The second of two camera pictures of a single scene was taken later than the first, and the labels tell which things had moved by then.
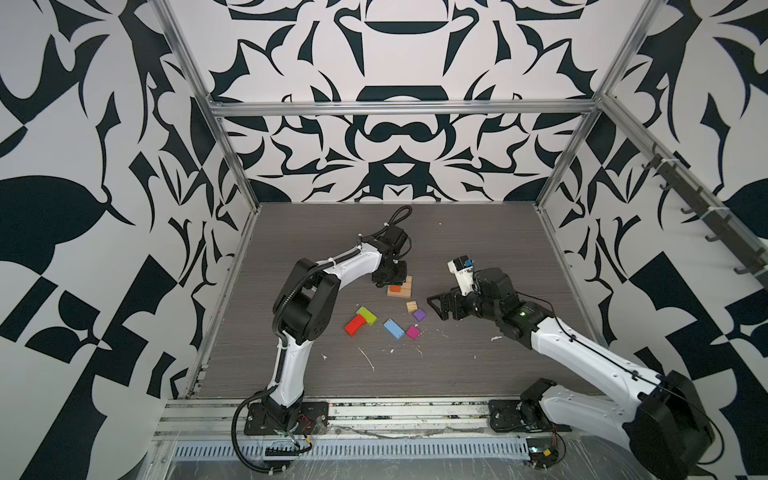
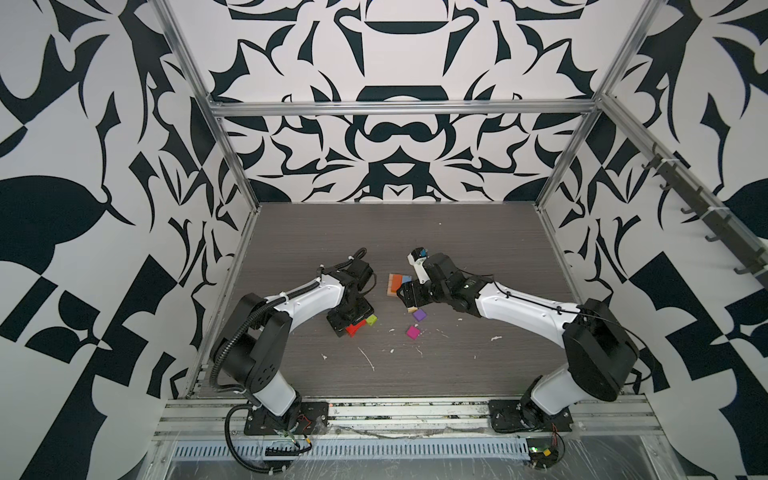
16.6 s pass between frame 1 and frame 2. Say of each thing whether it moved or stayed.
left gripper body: moved
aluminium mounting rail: stayed
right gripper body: moved
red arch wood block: stayed
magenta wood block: stayed
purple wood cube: stayed
